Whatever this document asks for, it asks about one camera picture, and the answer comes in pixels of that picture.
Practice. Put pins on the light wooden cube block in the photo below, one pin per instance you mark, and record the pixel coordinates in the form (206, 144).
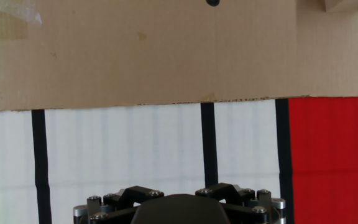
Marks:
(346, 5)

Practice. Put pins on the black round dot marker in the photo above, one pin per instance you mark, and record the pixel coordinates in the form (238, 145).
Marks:
(212, 2)

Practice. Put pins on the clear adhesive tape patch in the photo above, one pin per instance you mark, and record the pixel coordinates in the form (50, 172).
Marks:
(14, 12)

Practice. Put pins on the brown cardboard sheet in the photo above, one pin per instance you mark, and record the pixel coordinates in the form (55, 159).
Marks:
(166, 56)

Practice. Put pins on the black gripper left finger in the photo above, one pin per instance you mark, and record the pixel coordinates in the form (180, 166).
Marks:
(113, 202)

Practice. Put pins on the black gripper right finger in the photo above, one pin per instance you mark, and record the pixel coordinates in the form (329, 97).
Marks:
(244, 202)

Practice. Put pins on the colour block patterned cloth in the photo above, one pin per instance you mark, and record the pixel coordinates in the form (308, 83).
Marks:
(135, 140)

